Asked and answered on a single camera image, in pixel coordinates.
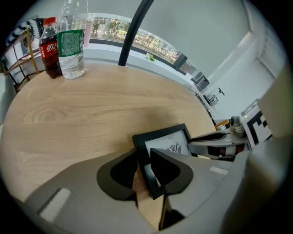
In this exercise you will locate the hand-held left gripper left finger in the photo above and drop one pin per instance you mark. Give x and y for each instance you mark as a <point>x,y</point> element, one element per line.
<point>91,194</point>

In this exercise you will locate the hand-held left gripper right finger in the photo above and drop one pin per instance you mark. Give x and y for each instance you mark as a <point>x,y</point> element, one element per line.
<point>196,182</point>

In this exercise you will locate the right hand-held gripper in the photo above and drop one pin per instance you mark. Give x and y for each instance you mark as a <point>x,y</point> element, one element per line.
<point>256,128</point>

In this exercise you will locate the black picture frame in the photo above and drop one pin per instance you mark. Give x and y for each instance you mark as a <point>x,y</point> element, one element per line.
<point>142,146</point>

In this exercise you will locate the black box device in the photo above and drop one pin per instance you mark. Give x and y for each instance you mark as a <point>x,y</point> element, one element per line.
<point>200,80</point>

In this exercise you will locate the small green plant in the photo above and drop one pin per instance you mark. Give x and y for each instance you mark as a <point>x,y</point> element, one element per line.
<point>151,57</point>

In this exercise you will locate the wide window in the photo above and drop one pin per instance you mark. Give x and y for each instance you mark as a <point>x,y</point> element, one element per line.
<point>155,43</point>

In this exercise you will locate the black curved pole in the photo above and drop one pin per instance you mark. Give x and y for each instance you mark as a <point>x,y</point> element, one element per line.
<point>128,38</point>

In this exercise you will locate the cola bottle with red cap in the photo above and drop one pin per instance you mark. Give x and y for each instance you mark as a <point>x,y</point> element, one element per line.
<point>48,58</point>

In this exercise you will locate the clear green-label water bottle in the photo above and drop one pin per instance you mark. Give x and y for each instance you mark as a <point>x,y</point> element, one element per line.
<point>71,45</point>

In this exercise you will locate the black and white patterned cloth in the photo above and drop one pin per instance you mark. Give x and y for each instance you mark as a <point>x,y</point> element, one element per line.
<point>34,26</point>

